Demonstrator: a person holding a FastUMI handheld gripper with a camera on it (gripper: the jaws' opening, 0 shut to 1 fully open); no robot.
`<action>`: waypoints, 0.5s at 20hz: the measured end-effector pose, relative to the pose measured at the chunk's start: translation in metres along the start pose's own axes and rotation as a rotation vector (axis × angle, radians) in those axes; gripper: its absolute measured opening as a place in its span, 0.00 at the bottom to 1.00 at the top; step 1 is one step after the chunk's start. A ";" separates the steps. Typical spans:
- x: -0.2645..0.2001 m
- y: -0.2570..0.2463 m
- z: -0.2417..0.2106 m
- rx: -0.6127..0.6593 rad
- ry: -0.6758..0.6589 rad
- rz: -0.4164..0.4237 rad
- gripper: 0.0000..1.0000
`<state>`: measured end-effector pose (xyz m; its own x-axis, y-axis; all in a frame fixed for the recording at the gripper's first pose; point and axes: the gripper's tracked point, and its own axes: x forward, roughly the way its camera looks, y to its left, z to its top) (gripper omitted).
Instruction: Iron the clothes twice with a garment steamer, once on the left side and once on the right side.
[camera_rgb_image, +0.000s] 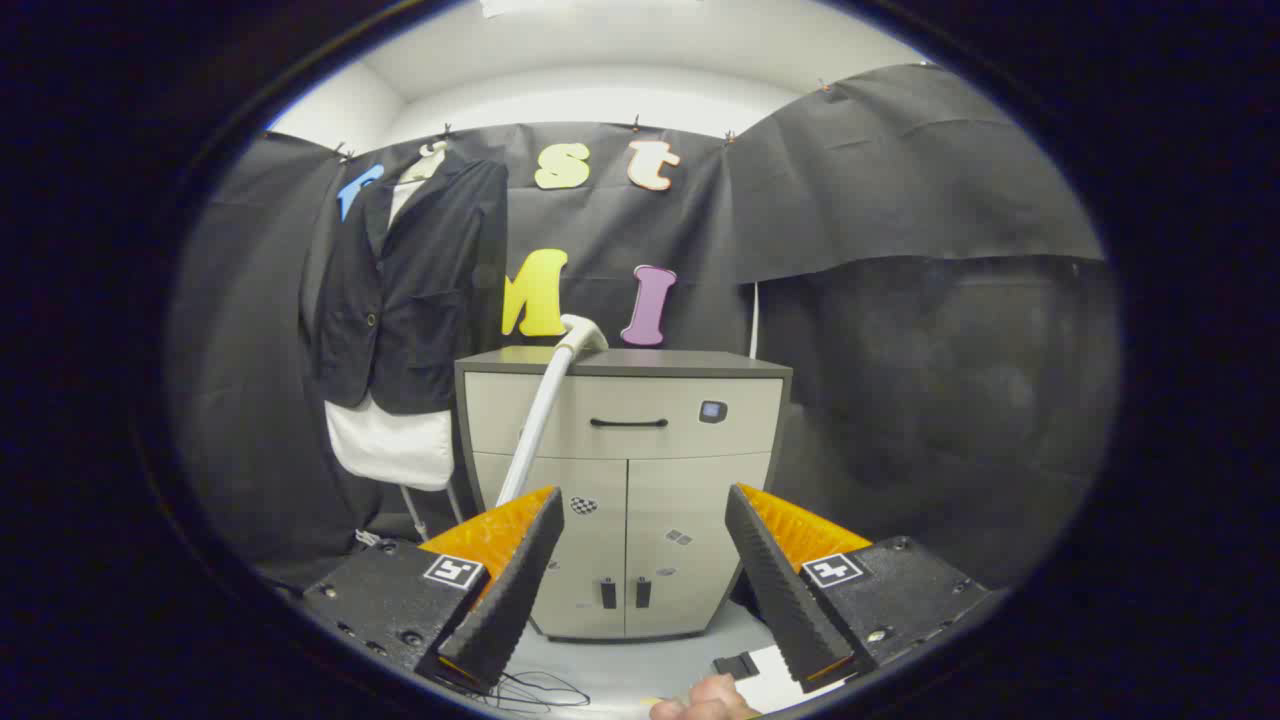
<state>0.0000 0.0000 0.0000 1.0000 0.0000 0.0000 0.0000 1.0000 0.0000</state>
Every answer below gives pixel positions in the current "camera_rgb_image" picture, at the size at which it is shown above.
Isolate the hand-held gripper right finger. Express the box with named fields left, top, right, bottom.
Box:
left=724, top=482, right=993, bottom=694

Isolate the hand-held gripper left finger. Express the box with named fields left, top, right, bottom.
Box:
left=300, top=486, right=566, bottom=696

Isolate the black suit jacket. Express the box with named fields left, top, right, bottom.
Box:
left=300, top=150, right=509, bottom=416

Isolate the white paper sheet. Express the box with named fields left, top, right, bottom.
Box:
left=735, top=645, right=851, bottom=716

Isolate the beige cabinet with grey top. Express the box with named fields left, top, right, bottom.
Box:
left=455, top=346, right=793, bottom=641

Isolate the white hanger board stand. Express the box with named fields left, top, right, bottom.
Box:
left=325, top=140, right=466, bottom=541

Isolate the black backdrop cloth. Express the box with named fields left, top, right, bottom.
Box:
left=165, top=62, right=1121, bottom=591

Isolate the thin black cable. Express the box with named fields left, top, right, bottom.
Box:
left=470, top=670, right=591, bottom=713

